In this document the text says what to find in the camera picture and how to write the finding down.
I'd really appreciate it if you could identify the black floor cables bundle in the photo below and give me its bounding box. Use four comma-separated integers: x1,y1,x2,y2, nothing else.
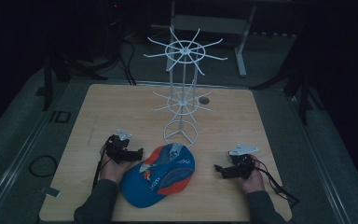
115,36,138,87

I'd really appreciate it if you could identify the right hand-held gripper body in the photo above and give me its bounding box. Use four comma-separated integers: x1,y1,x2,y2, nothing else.
227,143,259,180

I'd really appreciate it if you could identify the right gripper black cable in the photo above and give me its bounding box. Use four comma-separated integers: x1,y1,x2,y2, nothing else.
252,158,301,208

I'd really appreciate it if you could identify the white metal desk frame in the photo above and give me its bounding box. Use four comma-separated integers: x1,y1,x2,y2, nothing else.
166,0,258,78

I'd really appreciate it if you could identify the blue and orange cap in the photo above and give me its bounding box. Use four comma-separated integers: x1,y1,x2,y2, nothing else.
118,142,197,209

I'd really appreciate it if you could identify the person's right hand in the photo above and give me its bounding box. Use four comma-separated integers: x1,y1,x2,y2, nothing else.
238,154,267,195

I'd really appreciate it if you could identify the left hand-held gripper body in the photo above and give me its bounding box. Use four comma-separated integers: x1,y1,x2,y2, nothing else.
104,128,133,164

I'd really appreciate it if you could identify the black tripod stand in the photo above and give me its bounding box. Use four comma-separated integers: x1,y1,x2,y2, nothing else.
35,43,109,112
249,59,325,126

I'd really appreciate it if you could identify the person's left hand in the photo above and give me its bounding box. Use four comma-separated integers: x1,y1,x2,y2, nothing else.
99,145,133,185

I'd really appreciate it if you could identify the white wire hook rack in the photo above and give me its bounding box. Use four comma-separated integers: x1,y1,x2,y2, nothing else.
143,27,228,149

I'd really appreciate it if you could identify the black coiled floor cable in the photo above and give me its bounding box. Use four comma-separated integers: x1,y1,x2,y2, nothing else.
28,154,60,178

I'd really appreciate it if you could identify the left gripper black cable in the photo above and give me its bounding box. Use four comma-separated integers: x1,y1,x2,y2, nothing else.
91,140,112,192

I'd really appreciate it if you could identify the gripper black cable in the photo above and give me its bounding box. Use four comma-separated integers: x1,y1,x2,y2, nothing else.
252,158,301,208
91,140,112,192

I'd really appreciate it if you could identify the black floor socket box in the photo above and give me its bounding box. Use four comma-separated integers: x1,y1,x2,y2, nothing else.
48,109,73,124

